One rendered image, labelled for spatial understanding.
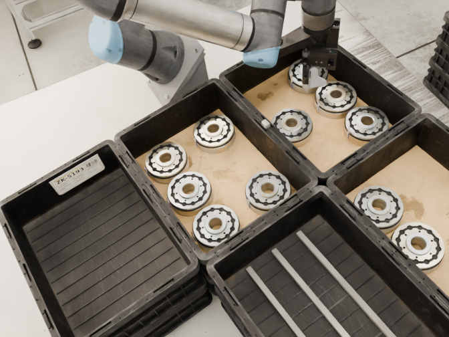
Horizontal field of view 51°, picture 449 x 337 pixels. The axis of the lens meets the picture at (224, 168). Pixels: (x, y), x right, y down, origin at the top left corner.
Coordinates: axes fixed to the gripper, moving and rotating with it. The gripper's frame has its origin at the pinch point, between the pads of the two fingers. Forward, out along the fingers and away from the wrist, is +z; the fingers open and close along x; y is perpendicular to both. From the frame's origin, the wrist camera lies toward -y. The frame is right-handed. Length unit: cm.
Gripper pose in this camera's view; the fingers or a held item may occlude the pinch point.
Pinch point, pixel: (305, 82)
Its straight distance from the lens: 127.8
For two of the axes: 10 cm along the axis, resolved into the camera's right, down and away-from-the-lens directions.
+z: 1.1, 5.5, 8.3
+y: 9.7, 1.0, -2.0
